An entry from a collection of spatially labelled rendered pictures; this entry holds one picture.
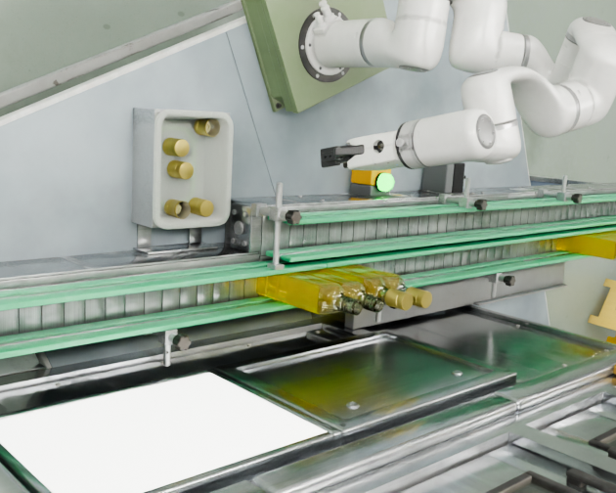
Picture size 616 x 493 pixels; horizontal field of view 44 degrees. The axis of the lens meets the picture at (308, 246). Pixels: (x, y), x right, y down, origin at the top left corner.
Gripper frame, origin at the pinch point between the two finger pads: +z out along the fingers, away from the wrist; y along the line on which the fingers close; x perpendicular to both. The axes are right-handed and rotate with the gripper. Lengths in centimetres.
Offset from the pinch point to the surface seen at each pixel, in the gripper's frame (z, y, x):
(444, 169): 28, 70, 2
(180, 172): 33.1, -9.9, 1.0
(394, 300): 4.2, 16.7, -26.3
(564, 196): 14, 108, -6
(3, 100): 91, -19, 25
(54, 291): 28, -39, -19
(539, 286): 29, 116, -32
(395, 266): 29, 48, -21
